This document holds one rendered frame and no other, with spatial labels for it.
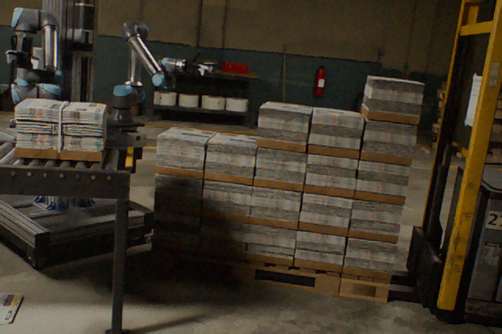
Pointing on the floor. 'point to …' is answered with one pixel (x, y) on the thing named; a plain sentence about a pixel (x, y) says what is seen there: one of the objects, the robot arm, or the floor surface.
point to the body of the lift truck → (482, 249)
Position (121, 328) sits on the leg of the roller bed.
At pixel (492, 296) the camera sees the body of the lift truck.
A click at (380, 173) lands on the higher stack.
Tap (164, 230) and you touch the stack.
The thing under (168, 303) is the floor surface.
